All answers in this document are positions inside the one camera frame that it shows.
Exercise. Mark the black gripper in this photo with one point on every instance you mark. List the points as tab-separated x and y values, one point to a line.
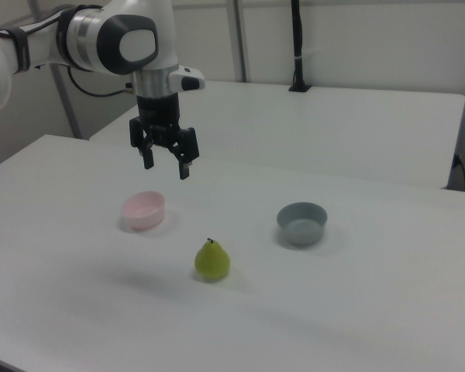
157	110

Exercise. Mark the green pear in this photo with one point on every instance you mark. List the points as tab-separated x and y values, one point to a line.
212	263

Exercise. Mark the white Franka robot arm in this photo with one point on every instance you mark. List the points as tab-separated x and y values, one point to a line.
89	35

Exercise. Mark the pink plastic bowl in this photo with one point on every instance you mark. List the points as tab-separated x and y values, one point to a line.
143	213

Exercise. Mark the grey plastic bowl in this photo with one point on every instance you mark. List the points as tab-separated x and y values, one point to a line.
302	224

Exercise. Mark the black pole with clamp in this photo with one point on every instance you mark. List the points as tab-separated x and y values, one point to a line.
297	42

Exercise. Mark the grey metal frame post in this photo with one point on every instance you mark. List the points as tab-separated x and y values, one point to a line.
65	102

